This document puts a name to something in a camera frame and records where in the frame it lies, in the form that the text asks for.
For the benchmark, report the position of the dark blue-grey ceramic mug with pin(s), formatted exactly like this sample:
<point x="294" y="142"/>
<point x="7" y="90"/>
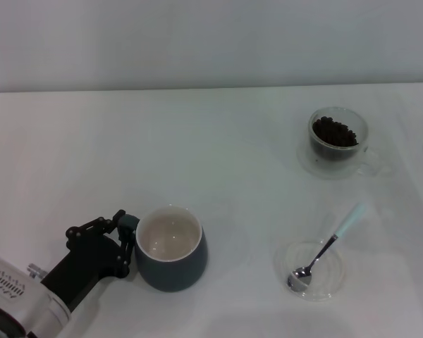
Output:
<point x="172" y="274"/>

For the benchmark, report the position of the coffee bean pile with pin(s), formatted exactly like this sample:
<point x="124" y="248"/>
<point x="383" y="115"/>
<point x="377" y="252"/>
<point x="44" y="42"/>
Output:
<point x="333" y="134"/>

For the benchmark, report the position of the clear glass saucer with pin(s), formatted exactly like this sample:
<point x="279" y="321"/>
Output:
<point x="335" y="175"/>
<point x="329" y="278"/>

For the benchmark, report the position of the double-wall glass cup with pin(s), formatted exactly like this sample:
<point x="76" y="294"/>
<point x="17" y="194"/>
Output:
<point x="361" y="130"/>

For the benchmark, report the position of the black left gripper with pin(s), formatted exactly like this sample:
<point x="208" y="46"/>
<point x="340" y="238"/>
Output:
<point x="88" y="264"/>

